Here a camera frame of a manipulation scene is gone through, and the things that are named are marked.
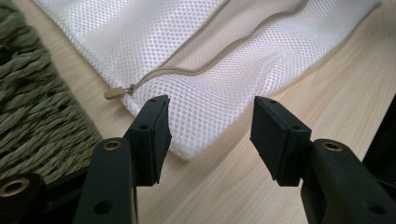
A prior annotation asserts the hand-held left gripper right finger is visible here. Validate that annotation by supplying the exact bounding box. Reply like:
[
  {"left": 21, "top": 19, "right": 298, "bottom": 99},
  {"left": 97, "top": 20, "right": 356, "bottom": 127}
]
[{"left": 249, "top": 95, "right": 396, "bottom": 224}]

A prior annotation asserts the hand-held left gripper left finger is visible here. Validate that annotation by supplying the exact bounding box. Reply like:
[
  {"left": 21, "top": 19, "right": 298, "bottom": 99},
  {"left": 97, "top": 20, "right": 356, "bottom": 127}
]
[{"left": 73, "top": 94, "right": 173, "bottom": 224}]

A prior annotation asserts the green woven basket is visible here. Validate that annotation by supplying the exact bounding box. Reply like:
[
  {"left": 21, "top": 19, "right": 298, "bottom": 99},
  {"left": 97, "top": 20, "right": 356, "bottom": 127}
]
[{"left": 0, "top": 0, "right": 105, "bottom": 185}]

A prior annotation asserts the white cloth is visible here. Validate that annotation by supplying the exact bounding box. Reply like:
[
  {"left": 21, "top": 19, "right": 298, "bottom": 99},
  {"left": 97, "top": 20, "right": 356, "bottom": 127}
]
[{"left": 32, "top": 0, "right": 382, "bottom": 161}]

